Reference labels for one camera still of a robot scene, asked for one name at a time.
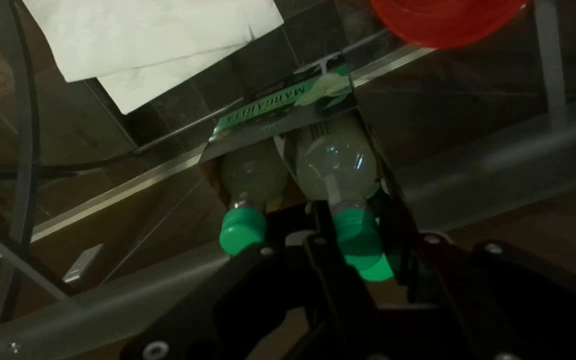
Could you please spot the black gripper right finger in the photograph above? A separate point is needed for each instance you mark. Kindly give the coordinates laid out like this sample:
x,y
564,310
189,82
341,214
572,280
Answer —
x,y
492,303

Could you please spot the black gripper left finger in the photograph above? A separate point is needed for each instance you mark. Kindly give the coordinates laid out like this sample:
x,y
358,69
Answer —
x,y
230,312

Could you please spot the cloudy bottle green cap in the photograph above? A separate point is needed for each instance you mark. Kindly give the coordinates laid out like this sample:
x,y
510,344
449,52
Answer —
x,y
341,169
251,177

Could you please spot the green margarita bottle carton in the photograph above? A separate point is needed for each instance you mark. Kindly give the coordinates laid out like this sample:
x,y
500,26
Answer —
x,y
313,103

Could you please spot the red plastic bowl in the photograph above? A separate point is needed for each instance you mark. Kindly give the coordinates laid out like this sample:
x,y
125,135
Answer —
x,y
447,22

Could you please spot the white paper napkin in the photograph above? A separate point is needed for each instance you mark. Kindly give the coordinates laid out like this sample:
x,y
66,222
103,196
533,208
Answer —
x,y
143,48

